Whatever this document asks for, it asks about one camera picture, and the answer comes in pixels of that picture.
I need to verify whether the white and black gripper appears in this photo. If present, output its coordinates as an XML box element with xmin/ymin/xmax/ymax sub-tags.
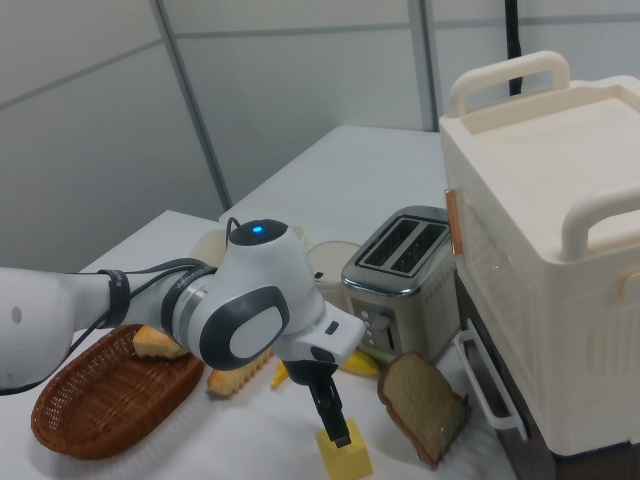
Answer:
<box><xmin>278</xmin><ymin>301</ymin><xmax>367</xmax><ymax>449</ymax></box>

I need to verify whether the yellow cube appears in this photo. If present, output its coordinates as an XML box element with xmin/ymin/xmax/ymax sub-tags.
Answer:
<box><xmin>314</xmin><ymin>415</ymin><xmax>374</xmax><ymax>480</ymax></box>

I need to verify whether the yellow banana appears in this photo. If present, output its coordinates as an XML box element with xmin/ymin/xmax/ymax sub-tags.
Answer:
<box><xmin>271</xmin><ymin>349</ymin><xmax>381</xmax><ymax>390</ymax></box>

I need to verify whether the brown bread slice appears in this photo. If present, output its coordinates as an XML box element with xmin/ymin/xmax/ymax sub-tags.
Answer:
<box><xmin>377</xmin><ymin>352</ymin><xmax>466</xmax><ymax>469</ymax></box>

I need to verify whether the long crusty pastry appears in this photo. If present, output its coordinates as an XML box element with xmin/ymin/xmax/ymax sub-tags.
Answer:
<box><xmin>207</xmin><ymin>347</ymin><xmax>275</xmax><ymax>399</ymax></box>

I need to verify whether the silver two-slot toaster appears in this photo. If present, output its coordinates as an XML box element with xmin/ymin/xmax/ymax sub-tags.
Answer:
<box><xmin>341</xmin><ymin>205</ymin><xmax>459</xmax><ymax>366</ymax></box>

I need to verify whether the white lidded container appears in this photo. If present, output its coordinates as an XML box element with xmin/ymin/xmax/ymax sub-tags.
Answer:
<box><xmin>305</xmin><ymin>240</ymin><xmax>362</xmax><ymax>309</ymax></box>

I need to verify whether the golden bread roll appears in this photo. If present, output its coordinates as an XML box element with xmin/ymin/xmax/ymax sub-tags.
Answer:
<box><xmin>132</xmin><ymin>324</ymin><xmax>191</xmax><ymax>361</ymax></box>

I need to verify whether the brown wicker basket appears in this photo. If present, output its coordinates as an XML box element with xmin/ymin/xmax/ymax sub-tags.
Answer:
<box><xmin>30</xmin><ymin>323</ymin><xmax>205</xmax><ymax>460</ymax></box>

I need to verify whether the cream white appliance cabinet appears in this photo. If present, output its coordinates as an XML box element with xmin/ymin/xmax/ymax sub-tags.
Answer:
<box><xmin>438</xmin><ymin>49</ymin><xmax>640</xmax><ymax>456</ymax></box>

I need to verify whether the black vertical pole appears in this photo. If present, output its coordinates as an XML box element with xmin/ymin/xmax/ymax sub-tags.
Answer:
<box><xmin>503</xmin><ymin>0</ymin><xmax>525</xmax><ymax>96</ymax></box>

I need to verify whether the white wire handle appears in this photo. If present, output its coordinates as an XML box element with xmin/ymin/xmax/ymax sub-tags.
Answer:
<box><xmin>453</xmin><ymin>319</ymin><xmax>529</xmax><ymax>441</ymax></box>

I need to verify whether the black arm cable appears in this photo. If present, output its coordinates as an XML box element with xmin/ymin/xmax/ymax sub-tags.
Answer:
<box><xmin>0</xmin><ymin>216</ymin><xmax>242</xmax><ymax>396</ymax></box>

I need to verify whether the copper door handle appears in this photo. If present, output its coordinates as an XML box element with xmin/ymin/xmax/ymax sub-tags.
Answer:
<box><xmin>444</xmin><ymin>188</ymin><xmax>466</xmax><ymax>256</ymax></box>

